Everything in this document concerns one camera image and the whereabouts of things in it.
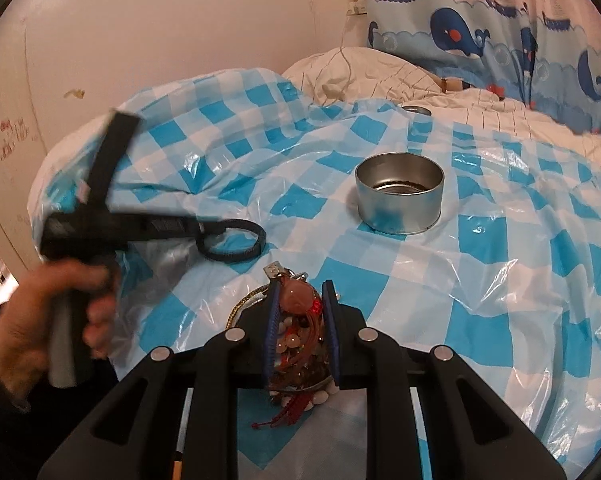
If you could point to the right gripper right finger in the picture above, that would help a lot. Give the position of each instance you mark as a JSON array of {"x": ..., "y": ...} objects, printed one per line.
[{"x": 428, "y": 410}]

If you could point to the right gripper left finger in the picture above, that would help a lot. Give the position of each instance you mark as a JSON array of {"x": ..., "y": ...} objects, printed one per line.
[{"x": 176, "y": 406}]

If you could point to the black round bangle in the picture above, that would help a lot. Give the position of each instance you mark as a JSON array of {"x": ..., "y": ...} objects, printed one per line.
[{"x": 231, "y": 241}]

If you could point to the pile of mixed jewelry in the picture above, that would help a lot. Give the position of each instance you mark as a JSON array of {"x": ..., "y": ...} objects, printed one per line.
[{"x": 301, "y": 376}]

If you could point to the person's left hand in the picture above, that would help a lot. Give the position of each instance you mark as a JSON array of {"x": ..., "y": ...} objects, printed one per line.
[{"x": 25, "y": 321}]

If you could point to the blue white checkered plastic cloth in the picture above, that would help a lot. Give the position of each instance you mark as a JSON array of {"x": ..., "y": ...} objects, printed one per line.
[{"x": 509, "y": 277}]

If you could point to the round silver metal tin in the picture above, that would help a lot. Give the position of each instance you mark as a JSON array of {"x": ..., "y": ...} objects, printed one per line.
[{"x": 399, "y": 193}]

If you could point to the white striped duvet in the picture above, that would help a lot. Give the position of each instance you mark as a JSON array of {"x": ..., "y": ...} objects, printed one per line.
[{"x": 354, "y": 73}]

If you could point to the small silver tin lid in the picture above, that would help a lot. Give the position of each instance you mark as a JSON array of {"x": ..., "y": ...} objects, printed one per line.
[{"x": 414, "y": 109}]

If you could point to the blue whale print curtain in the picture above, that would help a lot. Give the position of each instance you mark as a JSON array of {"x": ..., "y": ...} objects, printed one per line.
[{"x": 543, "y": 53}]

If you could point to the white wall socket charger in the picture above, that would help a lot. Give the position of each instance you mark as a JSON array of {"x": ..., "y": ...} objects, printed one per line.
[{"x": 356, "y": 7}]

